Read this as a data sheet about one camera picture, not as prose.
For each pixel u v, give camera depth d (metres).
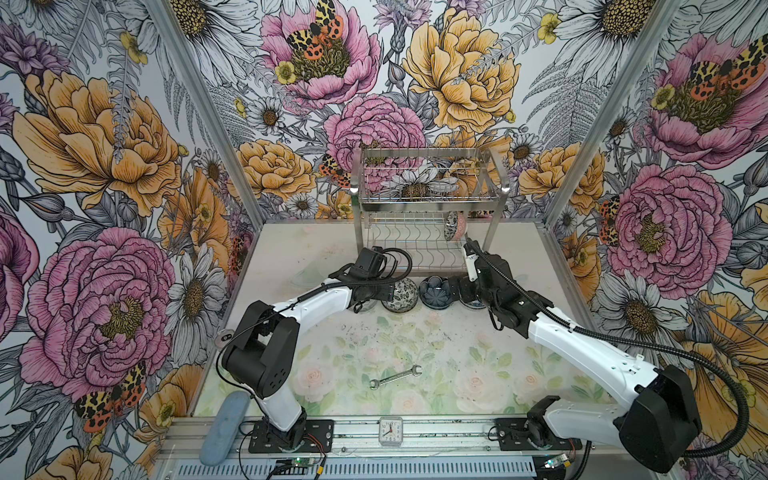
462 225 1.06
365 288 0.72
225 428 0.73
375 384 0.83
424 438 0.76
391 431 0.74
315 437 0.73
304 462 0.71
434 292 0.99
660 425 0.39
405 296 0.97
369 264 0.72
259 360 0.46
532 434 0.67
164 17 0.71
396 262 0.78
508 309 0.59
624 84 0.83
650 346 0.44
